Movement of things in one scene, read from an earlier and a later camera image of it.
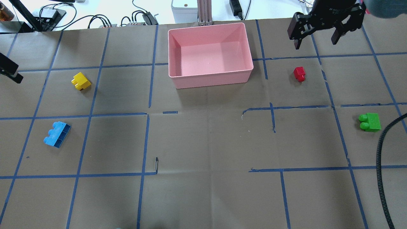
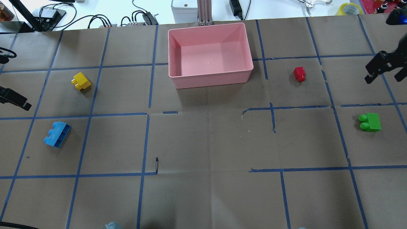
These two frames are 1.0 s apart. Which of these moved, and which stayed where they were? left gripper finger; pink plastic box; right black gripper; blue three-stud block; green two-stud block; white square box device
Moved: left gripper finger; right black gripper
Stayed: green two-stud block; pink plastic box; white square box device; blue three-stud block
